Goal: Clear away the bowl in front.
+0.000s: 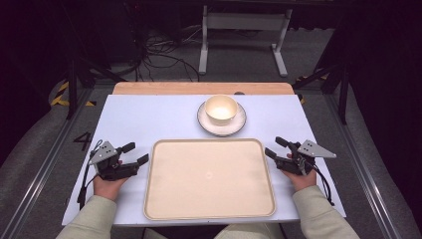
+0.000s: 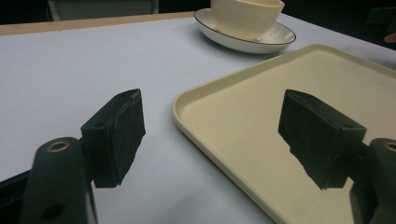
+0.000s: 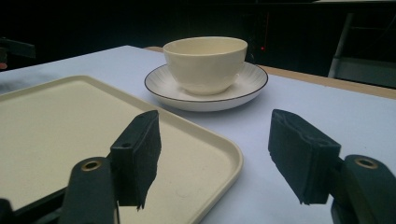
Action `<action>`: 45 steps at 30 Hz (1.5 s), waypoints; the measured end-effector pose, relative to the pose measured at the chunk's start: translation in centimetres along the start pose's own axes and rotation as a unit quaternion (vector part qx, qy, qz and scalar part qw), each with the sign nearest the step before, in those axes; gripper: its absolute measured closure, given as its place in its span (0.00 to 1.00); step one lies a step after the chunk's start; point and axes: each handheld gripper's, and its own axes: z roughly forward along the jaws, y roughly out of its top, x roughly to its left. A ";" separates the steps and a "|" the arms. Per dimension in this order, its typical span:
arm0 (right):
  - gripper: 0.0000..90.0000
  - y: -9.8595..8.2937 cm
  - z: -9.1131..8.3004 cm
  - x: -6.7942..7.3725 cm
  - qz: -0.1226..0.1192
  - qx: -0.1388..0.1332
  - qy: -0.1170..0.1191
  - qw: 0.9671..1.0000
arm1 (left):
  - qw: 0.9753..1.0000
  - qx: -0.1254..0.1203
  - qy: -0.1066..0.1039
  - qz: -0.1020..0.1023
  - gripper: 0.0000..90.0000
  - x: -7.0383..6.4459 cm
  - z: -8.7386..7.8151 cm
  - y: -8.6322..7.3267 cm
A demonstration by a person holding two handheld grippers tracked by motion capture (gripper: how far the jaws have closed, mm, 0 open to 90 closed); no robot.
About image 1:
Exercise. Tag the white plate with dark rim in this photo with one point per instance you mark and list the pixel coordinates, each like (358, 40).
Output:
(237, 122)

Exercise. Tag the person's right hand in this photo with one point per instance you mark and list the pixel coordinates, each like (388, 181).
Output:
(302, 180)

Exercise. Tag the person's left hand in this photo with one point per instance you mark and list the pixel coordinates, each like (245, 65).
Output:
(108, 186)

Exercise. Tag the white metal stand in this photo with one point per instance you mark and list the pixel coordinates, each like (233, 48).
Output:
(244, 36)

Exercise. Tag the beige plastic tray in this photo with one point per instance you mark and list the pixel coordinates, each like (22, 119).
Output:
(209, 179)

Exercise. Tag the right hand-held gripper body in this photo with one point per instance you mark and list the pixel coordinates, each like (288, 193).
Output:
(303, 157)

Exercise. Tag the cream bowl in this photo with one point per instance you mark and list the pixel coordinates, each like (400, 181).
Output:
(221, 110)

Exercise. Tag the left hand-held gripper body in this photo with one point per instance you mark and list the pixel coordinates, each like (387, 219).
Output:
(107, 159)

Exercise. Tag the aluminium floor rail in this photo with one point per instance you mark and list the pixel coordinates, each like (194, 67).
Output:
(43, 162)
(365, 169)

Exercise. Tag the black tripod stand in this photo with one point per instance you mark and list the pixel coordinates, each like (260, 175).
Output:
(83, 71)
(335, 78)

